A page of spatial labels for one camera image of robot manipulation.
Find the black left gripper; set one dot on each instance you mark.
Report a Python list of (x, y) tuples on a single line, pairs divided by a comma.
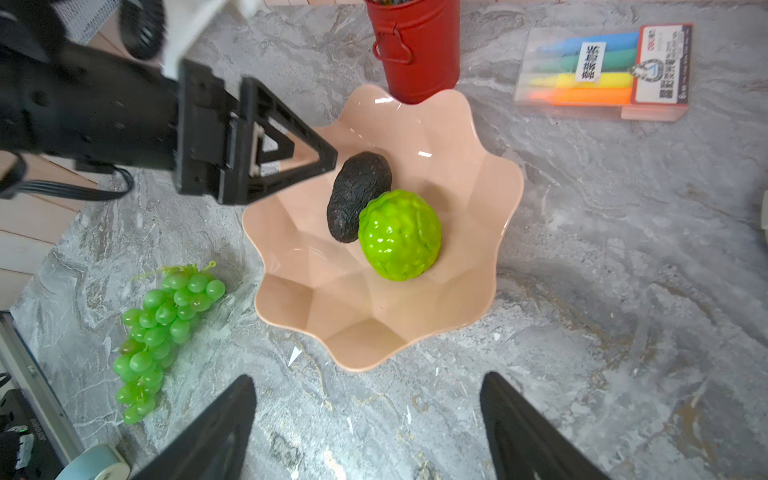
[(109, 114)]

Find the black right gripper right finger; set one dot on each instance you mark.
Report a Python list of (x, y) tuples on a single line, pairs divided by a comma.
[(523, 443)]

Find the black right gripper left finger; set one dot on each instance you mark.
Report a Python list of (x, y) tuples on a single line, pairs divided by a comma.
[(214, 445)]

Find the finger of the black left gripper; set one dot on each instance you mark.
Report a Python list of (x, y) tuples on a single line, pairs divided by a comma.
[(270, 132)]

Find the dark fake avocado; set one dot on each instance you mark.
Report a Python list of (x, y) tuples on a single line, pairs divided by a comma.
[(363, 178)]

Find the green fake grape bunch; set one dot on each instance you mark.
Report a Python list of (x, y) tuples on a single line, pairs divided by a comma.
[(166, 319)]

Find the bright green bumpy fake fruit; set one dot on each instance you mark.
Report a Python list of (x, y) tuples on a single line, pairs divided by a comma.
[(400, 235)]

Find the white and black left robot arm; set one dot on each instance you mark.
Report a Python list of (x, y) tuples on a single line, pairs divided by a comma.
[(154, 33)]

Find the pink scalloped fruit bowl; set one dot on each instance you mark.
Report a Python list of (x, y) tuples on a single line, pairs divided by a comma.
[(316, 285)]

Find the grey-blue rectangular bar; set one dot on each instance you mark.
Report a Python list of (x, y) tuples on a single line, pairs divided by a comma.
[(101, 462)]

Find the red metal pencil bucket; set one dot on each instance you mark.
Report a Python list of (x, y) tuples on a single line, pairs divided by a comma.
[(418, 43)]

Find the white and teal alarm clock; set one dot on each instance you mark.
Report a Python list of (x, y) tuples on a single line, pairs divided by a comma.
[(764, 215)]

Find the pack of coloured highlighters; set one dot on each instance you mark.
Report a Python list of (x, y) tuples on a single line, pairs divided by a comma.
[(640, 73)]

